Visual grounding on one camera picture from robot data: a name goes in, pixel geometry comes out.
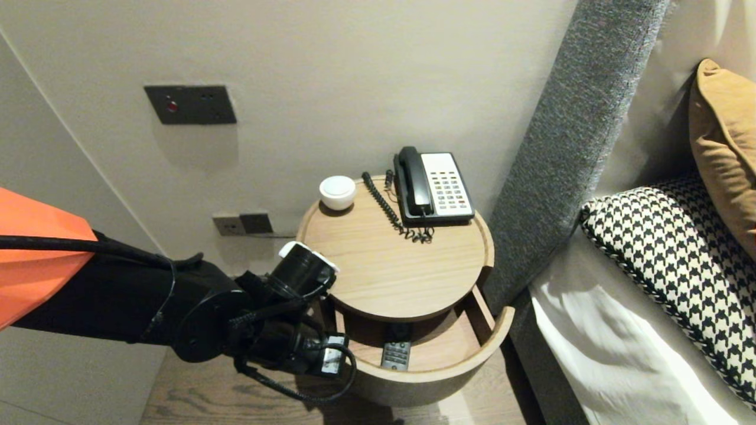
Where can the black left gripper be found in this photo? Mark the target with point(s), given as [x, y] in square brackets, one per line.
[280, 348]

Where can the black TV remote control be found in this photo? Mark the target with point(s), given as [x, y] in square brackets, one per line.
[396, 356]

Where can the curved-front wooden drawer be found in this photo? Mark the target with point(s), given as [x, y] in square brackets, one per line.
[413, 389]

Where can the round wooden nightstand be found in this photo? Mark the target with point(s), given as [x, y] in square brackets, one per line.
[407, 265]

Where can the white round puck device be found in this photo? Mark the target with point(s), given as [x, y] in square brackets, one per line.
[337, 192]

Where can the black telephone handset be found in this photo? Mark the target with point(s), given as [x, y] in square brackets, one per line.
[413, 182]

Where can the black and white telephone base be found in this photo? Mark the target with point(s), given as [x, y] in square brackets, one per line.
[449, 189]

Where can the white bed sheet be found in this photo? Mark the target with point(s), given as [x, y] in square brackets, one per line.
[602, 354]

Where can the grey upholstered headboard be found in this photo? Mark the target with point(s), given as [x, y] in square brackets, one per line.
[561, 147]

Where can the black white houndstooth pillow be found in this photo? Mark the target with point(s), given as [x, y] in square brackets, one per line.
[679, 260]

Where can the mustard brown cushion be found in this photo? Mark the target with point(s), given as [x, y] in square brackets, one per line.
[726, 147]

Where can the dark wall outlet plate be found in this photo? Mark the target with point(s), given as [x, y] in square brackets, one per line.
[257, 224]

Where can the beige wall power outlet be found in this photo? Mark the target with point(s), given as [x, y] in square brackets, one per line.
[227, 226]

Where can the dark wall switch panel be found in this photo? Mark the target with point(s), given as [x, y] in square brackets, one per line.
[191, 105]

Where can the grey upholstered bed frame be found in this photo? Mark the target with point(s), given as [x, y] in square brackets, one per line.
[546, 383]

